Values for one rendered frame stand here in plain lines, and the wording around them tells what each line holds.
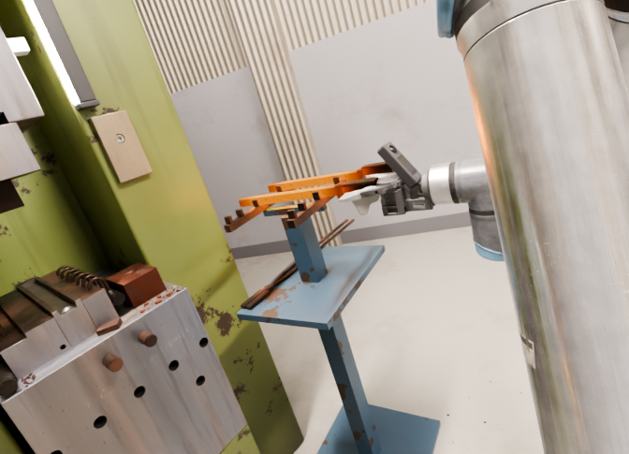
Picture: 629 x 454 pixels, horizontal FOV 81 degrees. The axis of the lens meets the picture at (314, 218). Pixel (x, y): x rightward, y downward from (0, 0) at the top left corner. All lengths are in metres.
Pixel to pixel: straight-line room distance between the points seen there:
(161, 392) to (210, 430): 0.19
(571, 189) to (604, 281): 0.07
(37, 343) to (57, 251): 0.52
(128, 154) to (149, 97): 0.18
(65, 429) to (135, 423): 0.14
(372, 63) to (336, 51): 0.27
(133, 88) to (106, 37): 0.13
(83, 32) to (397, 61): 2.10
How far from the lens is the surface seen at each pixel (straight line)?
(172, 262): 1.16
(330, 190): 0.94
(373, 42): 2.86
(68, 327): 0.95
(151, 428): 1.03
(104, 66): 1.15
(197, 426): 1.09
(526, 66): 0.35
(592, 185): 0.33
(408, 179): 0.85
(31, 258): 1.40
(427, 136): 2.87
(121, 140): 1.09
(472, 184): 0.80
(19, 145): 0.91
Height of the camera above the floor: 1.25
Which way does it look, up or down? 18 degrees down
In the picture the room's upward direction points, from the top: 17 degrees counter-clockwise
